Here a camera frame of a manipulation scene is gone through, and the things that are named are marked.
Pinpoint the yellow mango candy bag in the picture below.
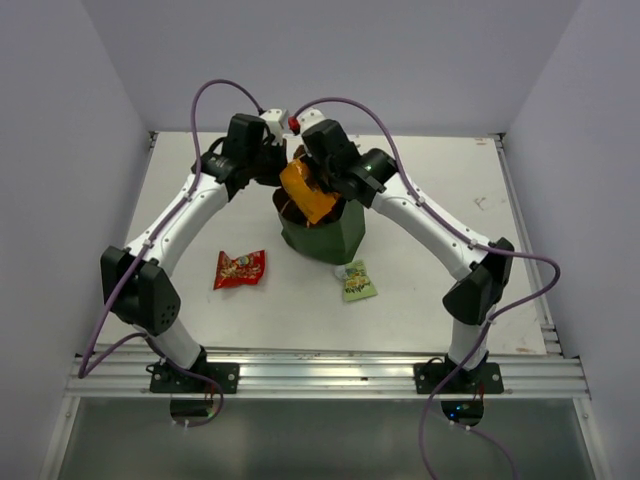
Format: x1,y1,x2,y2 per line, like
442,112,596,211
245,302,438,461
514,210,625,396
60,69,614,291
280,158,339,225

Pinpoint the green paper bag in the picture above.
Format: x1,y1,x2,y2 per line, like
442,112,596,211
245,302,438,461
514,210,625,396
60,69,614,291
272,143,366,266

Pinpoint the light green snack packet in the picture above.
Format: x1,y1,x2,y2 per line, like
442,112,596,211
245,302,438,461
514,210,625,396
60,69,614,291
334,260,378,302

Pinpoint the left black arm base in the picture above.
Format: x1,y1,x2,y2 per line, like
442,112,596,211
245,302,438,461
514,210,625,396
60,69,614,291
145,361,240,394

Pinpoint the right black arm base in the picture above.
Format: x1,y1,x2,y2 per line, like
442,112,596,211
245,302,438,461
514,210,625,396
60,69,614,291
413,357,505,395

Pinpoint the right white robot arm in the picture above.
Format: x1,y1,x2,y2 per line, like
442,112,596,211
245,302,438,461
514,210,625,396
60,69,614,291
290,110,514,393

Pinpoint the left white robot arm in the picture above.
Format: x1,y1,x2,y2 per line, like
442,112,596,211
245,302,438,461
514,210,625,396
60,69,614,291
101,109,288,393

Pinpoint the red snack packet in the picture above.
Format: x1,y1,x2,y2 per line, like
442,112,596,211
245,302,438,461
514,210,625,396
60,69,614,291
213,250,266,290

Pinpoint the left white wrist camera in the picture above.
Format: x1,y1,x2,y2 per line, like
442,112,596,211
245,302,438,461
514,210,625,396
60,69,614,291
260,108,290,145

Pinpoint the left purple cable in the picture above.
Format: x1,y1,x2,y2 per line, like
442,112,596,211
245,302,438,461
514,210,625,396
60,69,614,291
75,78,266,429

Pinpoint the aluminium front rail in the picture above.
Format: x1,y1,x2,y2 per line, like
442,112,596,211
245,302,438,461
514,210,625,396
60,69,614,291
64,346,590,400

